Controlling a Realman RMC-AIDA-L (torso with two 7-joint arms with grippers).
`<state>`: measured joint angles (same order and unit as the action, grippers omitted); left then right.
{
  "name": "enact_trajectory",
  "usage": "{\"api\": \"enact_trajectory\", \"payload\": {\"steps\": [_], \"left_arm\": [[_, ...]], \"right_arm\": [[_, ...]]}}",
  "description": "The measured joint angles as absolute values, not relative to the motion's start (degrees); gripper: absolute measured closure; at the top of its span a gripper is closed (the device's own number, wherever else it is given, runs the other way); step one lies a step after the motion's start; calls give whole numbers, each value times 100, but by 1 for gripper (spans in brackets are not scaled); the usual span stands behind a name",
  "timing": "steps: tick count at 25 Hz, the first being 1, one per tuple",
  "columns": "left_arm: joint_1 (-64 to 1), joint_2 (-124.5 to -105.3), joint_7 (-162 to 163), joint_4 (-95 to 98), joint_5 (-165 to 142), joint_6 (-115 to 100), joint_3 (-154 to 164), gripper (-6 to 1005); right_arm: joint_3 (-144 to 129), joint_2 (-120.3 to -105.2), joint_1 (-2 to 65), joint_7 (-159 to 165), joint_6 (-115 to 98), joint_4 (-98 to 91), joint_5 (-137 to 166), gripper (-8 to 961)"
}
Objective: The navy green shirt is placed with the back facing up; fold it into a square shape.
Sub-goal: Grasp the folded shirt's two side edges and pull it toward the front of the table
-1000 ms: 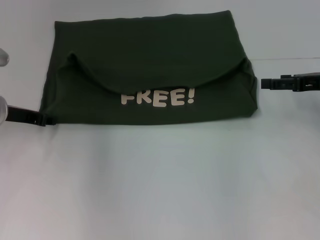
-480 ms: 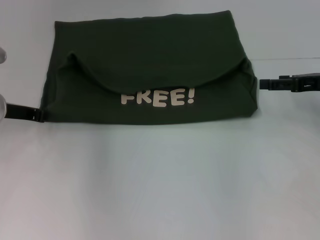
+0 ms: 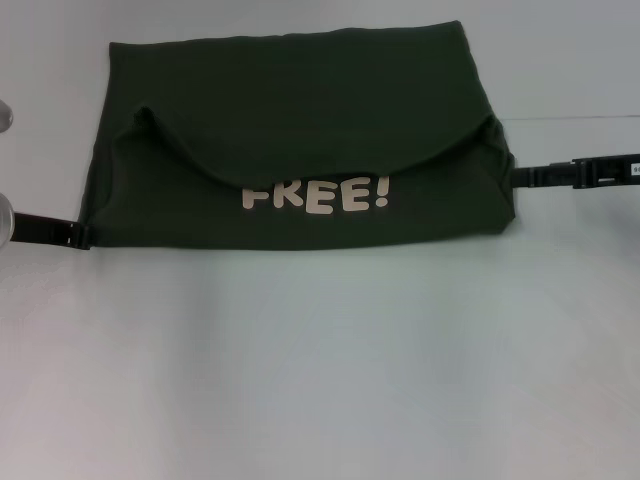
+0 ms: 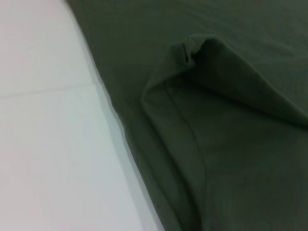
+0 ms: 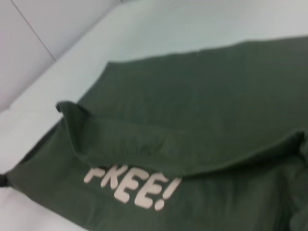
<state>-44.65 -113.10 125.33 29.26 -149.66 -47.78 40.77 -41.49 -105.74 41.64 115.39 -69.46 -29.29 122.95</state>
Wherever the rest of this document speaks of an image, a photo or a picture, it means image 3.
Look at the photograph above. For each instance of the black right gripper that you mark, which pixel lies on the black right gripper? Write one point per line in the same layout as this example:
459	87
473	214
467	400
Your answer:
605	171

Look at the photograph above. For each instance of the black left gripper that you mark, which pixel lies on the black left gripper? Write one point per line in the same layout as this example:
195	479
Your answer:
45	231

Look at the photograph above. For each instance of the dark green shirt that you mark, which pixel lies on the dark green shirt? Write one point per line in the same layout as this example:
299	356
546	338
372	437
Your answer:
300	100

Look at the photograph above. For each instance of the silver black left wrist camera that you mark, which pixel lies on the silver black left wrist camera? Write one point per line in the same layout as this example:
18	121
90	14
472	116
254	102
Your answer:
4	115

